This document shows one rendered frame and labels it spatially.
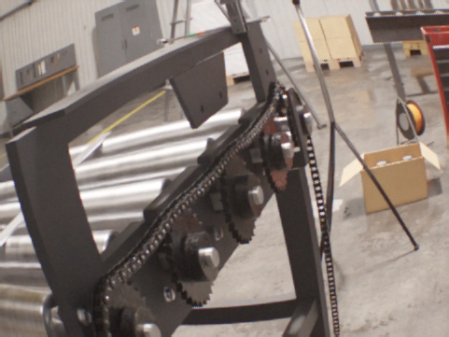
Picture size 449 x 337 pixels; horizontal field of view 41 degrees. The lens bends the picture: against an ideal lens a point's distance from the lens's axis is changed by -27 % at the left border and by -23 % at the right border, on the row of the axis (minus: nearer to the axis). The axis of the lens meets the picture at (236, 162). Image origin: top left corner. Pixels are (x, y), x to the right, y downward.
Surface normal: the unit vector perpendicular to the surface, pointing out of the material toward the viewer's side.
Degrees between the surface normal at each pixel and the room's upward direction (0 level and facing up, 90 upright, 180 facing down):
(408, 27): 90
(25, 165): 90
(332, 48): 90
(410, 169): 90
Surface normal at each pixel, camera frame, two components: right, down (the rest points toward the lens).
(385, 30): -0.20, 0.28
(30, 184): 0.94, -0.16
